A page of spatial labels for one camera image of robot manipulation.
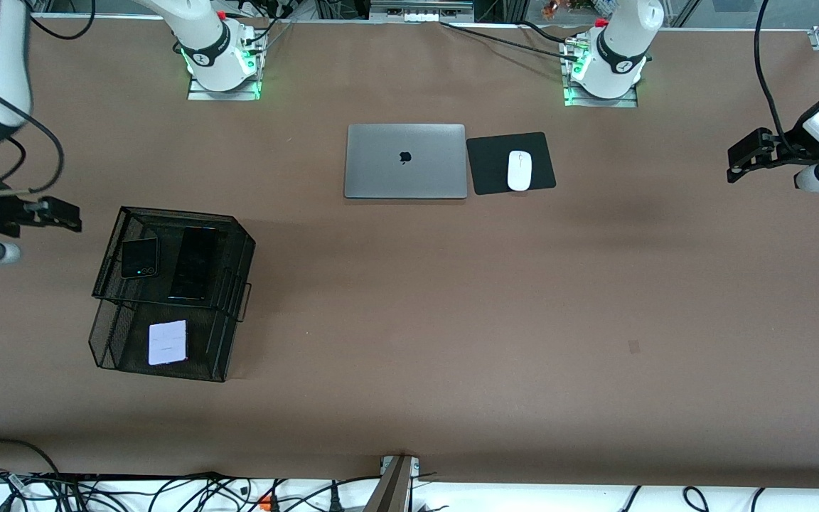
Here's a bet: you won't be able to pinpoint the black table cable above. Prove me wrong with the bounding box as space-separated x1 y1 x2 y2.
520 21 577 43
440 21 574 58

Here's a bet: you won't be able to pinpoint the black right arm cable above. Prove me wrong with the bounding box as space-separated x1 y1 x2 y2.
0 68 65 196

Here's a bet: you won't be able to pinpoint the long black smartphone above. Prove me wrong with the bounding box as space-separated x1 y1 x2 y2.
168 226 219 304

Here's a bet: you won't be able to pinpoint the small black flip phone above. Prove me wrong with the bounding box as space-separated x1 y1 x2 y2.
120 237 161 279

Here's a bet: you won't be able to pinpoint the white computer mouse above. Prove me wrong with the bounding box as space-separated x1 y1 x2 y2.
508 150 532 192

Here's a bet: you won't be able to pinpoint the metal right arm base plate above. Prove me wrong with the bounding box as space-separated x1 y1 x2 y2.
188 28 263 101

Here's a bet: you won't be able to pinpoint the white lavender flip phone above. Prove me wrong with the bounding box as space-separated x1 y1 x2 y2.
147 319 189 367

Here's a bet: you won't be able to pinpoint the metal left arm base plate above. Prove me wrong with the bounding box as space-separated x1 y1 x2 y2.
560 39 639 108

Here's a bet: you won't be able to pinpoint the black arched floor cable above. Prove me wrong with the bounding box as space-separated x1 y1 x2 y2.
0 438 62 477

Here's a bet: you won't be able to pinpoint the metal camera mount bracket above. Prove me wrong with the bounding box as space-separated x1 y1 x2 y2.
380 455 422 512

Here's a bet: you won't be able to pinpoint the black mesh two-tier tray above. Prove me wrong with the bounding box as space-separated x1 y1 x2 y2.
88 206 257 383

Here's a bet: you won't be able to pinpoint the tangled black floor cables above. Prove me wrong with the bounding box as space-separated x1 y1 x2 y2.
0 468 382 512

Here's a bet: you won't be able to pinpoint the black mouse pad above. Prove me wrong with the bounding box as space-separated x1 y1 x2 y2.
466 132 557 196

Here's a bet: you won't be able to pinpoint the silver closed laptop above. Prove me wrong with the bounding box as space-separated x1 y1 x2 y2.
344 124 468 200

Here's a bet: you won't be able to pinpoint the silver power strip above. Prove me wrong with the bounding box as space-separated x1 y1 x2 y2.
369 0 476 23

